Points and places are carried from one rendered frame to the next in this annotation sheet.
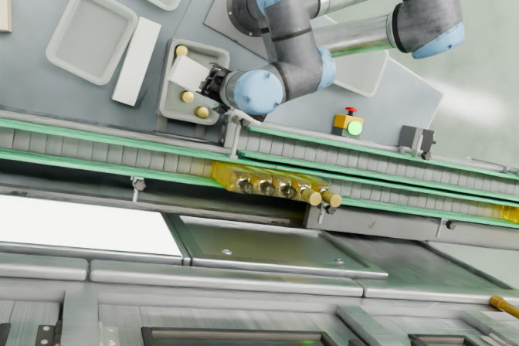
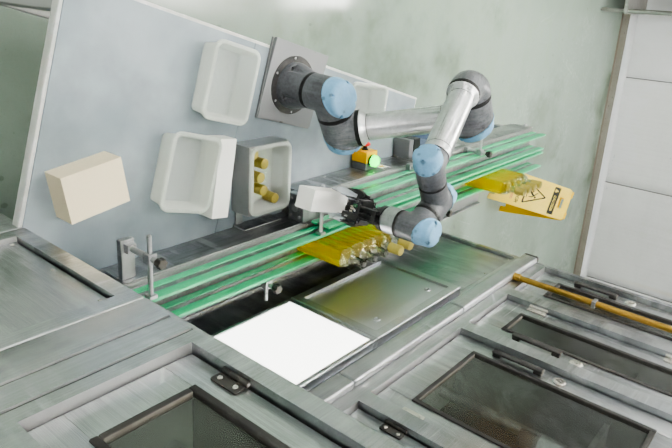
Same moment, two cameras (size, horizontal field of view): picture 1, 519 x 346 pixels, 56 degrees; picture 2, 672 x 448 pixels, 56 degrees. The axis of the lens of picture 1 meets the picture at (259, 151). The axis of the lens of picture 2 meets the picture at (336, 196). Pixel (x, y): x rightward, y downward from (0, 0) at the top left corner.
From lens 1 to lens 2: 1.21 m
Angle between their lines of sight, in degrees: 32
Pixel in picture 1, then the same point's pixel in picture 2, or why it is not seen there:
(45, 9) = (136, 160)
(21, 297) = not seen: hidden behind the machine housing
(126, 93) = (220, 209)
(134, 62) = (222, 180)
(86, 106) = (181, 230)
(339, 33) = (399, 125)
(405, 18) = not seen: hidden behind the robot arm
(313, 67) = (449, 202)
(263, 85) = (435, 230)
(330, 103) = not seen: hidden behind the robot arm
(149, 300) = (390, 381)
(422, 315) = (492, 308)
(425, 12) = (475, 118)
